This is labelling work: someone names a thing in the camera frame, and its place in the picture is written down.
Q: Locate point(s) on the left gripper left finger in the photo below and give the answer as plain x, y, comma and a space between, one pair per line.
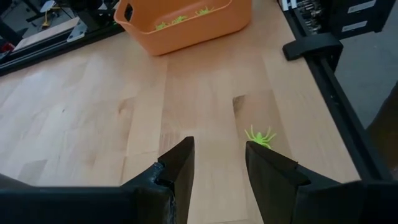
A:
93, 205

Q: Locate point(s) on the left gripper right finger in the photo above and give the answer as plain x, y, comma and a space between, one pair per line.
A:
311, 205

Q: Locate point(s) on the neon green plastic spider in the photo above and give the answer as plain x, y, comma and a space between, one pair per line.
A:
260, 138

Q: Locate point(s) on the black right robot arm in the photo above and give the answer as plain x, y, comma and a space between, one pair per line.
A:
93, 14

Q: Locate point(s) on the person's leg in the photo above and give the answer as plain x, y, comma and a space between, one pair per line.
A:
387, 130

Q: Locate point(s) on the orange plastic bin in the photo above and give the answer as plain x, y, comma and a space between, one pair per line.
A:
186, 37

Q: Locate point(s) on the black controller box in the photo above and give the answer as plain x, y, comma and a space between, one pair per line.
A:
357, 15

